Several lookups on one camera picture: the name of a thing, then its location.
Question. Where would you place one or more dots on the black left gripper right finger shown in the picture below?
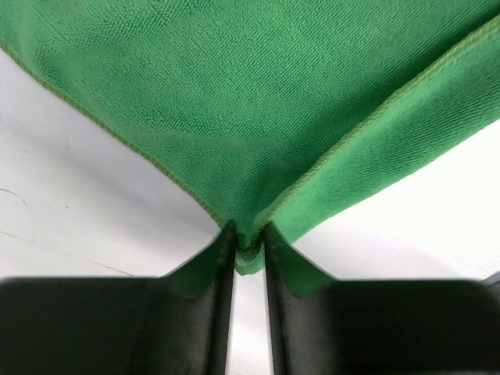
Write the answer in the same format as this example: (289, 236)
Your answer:
(322, 325)

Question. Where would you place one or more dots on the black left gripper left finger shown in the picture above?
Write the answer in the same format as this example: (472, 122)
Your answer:
(175, 324)

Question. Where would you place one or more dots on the green microfiber towel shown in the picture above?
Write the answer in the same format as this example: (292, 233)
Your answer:
(269, 111)

